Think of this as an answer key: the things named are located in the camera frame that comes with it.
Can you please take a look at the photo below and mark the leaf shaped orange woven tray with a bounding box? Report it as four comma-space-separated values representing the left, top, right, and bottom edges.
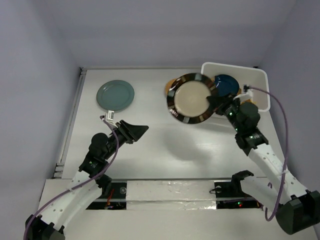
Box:
235, 89, 255, 104

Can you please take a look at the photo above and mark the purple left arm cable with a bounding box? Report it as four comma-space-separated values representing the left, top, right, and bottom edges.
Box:
22, 116, 120, 240

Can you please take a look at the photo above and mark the dark blue shell shaped plate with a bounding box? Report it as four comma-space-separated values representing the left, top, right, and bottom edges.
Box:
211, 74, 240, 97

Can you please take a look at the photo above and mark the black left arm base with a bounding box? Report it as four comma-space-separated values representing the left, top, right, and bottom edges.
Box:
86, 175, 127, 210

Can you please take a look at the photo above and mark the round orange woven basket plate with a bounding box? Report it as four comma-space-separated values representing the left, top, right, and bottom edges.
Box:
164, 78, 176, 96

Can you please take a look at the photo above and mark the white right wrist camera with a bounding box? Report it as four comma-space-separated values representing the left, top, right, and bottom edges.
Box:
233, 84, 254, 102

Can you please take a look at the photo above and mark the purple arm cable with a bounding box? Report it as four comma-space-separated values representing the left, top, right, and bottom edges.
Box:
243, 84, 290, 223
22, 116, 120, 240

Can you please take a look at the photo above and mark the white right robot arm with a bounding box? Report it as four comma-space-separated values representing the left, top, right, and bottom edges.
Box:
206, 94, 320, 235

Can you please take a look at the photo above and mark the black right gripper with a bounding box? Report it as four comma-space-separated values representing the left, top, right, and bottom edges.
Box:
208, 91, 243, 133

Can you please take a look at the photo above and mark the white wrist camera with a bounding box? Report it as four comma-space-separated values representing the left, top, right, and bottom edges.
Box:
100, 110, 116, 126
233, 84, 254, 102

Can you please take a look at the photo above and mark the black rimmed beige plate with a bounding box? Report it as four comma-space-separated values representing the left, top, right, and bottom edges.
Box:
166, 72, 218, 125

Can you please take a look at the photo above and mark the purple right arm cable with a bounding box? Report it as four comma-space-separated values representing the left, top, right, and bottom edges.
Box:
243, 84, 290, 223

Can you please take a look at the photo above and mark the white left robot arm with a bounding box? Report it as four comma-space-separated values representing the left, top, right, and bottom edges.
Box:
23, 116, 149, 240

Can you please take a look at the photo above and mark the white plastic bin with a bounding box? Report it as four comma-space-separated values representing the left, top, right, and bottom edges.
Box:
201, 62, 271, 113

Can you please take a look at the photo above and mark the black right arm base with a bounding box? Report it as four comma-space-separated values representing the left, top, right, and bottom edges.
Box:
209, 170, 263, 209

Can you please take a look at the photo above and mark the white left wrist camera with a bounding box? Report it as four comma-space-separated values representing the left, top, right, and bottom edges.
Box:
100, 110, 116, 126

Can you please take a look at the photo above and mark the teal round ceramic plate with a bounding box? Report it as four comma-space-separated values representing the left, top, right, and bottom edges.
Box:
96, 80, 135, 112

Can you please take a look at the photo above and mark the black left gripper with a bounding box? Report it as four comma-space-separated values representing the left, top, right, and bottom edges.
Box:
103, 120, 148, 160

